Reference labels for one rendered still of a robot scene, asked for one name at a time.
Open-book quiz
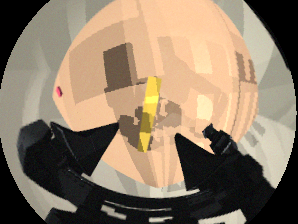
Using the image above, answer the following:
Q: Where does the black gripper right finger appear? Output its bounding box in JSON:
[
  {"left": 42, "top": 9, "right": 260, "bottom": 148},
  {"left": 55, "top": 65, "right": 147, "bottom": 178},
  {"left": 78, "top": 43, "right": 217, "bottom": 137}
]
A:
[{"left": 174, "top": 133, "right": 239, "bottom": 192}]

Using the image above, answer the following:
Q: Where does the yellow bar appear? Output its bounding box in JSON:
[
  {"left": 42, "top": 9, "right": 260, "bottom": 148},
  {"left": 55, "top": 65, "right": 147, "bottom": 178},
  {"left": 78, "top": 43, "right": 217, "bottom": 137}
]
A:
[{"left": 137, "top": 76, "right": 162, "bottom": 153}]

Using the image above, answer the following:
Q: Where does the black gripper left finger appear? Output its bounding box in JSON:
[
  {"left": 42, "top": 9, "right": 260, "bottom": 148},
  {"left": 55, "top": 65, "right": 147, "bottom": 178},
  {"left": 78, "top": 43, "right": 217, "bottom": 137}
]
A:
[{"left": 49, "top": 121, "right": 118, "bottom": 177}]

